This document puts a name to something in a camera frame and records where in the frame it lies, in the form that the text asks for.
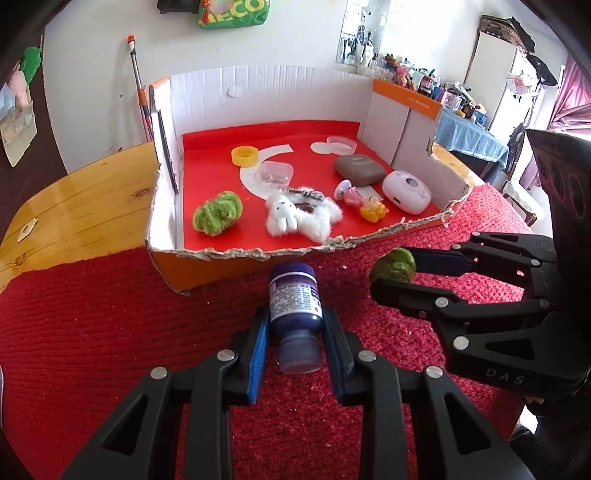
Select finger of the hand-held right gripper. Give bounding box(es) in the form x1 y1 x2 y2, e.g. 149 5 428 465
413 233 557 301
369 279 552 352

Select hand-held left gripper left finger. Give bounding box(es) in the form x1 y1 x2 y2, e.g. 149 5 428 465
60 307 271 480

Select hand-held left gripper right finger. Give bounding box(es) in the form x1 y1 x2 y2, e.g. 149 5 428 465
322 307 536 480

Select green fuzzy scrunchie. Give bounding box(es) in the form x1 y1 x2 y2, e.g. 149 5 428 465
192 191 244 237
370 248 417 284

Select purple bottle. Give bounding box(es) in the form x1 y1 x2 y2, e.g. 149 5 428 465
269 261 324 374

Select white rounded case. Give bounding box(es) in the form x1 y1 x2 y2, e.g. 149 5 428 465
382 170 433 215

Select white fluffy bunny hair clip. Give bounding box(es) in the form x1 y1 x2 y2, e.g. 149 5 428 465
264 185 343 243

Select clear round plastic lid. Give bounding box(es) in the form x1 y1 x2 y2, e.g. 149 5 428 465
326 135 358 155

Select yellow round lid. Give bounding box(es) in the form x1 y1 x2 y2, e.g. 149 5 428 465
231 145 259 167

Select white cardboard box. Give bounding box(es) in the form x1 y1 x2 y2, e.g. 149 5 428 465
145 67 472 294

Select person's right hand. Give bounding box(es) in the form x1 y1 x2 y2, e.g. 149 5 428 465
525 394 555 416

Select yellow toy figure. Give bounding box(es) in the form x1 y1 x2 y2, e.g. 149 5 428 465
359 196 389 222

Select chair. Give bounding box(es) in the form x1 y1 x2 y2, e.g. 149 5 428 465
503 122 546 227

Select pink toy figure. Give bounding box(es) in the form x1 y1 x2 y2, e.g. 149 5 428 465
335 180 365 208

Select red knit tablecloth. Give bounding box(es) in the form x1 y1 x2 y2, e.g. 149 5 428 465
0 185 548 480

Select small clear plastic box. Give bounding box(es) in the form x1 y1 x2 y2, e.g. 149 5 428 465
255 161 295 188

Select pink curtain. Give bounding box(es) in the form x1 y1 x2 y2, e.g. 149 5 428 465
547 55 591 134

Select white wardrobe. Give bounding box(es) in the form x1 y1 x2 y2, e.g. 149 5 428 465
466 16 532 134

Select red printed sheet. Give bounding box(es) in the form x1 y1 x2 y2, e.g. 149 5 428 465
181 119 441 254

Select wooden table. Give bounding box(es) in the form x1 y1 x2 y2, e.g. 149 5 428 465
0 141 478 291

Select dark clothes on wardrobe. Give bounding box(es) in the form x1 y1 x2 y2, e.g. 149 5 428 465
505 16 559 88

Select green printed bag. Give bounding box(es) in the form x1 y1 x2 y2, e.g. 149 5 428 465
198 0 271 29

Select hanging paper sheet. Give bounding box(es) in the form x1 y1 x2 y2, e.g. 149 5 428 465
0 99 38 167

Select black bag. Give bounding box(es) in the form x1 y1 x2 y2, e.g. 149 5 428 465
157 0 204 14

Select green plush toy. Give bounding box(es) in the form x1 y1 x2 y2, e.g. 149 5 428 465
21 46 43 86

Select wall mirror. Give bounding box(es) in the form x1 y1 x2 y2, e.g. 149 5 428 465
335 0 391 65

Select orange white mop handle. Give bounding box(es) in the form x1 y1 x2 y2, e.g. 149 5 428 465
127 34 153 141

